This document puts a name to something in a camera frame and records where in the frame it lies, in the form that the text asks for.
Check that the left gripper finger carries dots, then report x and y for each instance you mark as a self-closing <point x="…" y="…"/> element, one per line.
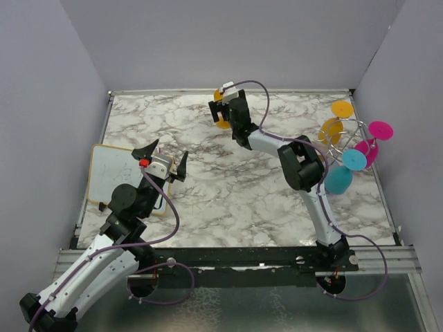
<point x="145" y="153"/>
<point x="182" y="168"/>

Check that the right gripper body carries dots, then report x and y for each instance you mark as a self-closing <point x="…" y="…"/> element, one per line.
<point x="218" y="107"/>

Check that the yellow wine glass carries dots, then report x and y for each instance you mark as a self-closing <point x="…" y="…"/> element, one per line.
<point x="219" y="107"/>
<point x="332" y="130"/>

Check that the blue wine glass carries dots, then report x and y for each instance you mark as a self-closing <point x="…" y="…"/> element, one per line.
<point x="340" y="178"/>

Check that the pink wine glass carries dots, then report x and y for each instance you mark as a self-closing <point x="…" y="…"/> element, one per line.
<point x="378" y="130"/>

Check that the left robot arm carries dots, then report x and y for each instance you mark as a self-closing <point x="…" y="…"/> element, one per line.
<point x="116" y="251"/>

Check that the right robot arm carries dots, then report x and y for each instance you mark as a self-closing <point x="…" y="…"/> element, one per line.
<point x="302" y="168"/>

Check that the yellow wine glass on rack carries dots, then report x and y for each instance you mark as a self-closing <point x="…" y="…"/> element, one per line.
<point x="332" y="130"/>

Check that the chrome wine glass rack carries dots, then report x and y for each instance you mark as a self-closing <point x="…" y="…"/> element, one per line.
<point x="354" y="131"/>

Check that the small yellow-framed whiteboard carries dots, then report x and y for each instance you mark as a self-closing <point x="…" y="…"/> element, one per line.
<point x="115" y="180"/>

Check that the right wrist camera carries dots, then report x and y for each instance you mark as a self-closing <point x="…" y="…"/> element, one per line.
<point x="227" y="92"/>

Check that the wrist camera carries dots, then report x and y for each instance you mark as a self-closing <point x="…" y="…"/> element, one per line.
<point x="227" y="92"/>
<point x="160" y="164"/>

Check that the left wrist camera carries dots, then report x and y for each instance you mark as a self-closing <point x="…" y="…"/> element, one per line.
<point x="160" y="164"/>

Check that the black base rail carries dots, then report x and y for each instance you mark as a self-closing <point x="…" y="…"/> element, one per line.
<point x="180" y="268"/>

